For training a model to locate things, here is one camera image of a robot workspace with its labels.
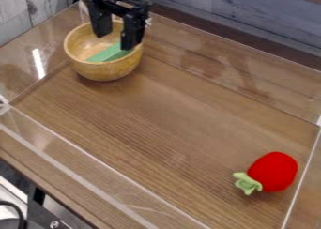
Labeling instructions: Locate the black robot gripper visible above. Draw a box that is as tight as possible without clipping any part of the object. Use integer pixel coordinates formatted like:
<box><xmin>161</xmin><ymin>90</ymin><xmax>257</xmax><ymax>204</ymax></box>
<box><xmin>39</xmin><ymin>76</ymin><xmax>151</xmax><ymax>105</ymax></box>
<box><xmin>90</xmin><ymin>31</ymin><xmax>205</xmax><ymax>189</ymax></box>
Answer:
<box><xmin>83</xmin><ymin>0</ymin><xmax>151</xmax><ymax>51</ymax></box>

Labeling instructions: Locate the green rectangular block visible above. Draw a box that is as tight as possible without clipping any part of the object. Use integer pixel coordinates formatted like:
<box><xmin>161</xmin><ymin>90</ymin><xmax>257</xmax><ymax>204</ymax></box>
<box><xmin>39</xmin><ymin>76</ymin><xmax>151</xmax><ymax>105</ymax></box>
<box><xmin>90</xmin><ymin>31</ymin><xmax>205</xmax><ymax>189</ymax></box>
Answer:
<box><xmin>87</xmin><ymin>42</ymin><xmax>131</xmax><ymax>63</ymax></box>

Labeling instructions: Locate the brown wooden bowl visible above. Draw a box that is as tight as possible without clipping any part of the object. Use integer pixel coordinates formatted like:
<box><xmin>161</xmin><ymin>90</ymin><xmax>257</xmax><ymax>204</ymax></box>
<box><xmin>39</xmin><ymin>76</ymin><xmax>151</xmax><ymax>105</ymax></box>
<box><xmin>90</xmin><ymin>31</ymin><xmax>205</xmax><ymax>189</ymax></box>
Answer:
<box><xmin>64</xmin><ymin>20</ymin><xmax>143</xmax><ymax>82</ymax></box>

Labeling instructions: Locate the red plush strawberry toy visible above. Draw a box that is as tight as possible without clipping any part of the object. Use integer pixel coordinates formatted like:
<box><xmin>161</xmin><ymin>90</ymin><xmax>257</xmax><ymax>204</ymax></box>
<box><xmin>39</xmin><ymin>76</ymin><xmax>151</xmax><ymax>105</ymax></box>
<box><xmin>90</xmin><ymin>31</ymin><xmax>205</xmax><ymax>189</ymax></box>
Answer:
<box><xmin>233</xmin><ymin>151</ymin><xmax>298</xmax><ymax>195</ymax></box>

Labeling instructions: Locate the clear acrylic tray wall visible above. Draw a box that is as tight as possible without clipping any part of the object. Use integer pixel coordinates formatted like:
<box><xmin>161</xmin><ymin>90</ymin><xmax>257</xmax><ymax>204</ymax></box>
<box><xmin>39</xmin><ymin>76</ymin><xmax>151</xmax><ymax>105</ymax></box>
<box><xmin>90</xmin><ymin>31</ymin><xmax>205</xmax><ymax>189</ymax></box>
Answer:
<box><xmin>0</xmin><ymin>7</ymin><xmax>321</xmax><ymax>229</ymax></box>

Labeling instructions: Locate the black metal table bracket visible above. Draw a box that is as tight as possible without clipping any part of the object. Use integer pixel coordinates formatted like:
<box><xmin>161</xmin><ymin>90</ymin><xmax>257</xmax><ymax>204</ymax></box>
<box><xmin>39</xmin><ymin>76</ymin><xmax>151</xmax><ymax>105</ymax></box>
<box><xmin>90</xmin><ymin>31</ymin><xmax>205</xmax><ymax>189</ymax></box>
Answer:
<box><xmin>26</xmin><ymin>187</ymin><xmax>78</xmax><ymax>229</ymax></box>

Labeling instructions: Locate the black cable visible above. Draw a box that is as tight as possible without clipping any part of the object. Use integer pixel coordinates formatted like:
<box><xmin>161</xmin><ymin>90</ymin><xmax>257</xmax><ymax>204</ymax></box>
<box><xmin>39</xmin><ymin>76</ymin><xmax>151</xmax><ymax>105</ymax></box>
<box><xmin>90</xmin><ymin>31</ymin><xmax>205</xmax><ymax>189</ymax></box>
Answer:
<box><xmin>0</xmin><ymin>200</ymin><xmax>28</xmax><ymax>229</ymax></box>

